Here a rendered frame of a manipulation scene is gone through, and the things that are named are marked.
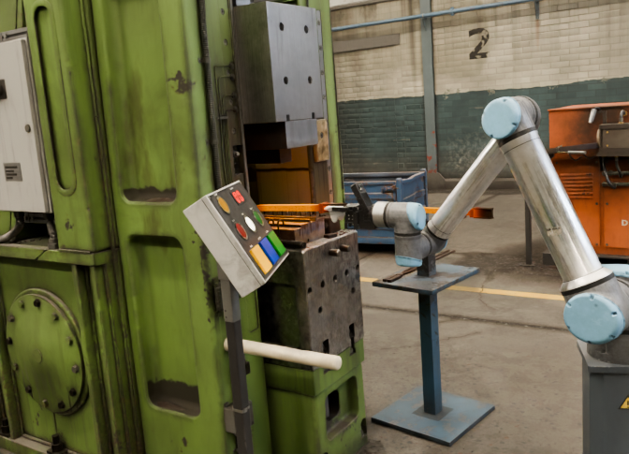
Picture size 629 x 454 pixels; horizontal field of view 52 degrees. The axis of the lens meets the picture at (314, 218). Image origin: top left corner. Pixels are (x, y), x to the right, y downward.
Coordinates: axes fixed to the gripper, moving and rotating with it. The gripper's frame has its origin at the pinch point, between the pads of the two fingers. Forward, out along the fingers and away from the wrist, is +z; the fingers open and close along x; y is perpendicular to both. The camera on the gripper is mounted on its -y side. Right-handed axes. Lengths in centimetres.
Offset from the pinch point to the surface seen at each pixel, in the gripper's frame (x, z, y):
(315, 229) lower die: 1.4, 7.2, 9.4
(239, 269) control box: -70, -16, 5
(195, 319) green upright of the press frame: -44, 29, 33
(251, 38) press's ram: -18, 16, -60
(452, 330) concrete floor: 161, 20, 104
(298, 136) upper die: -5.5, 7.6, -26.1
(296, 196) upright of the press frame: 22.5, 30.5, 0.4
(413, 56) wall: 740, 312, -101
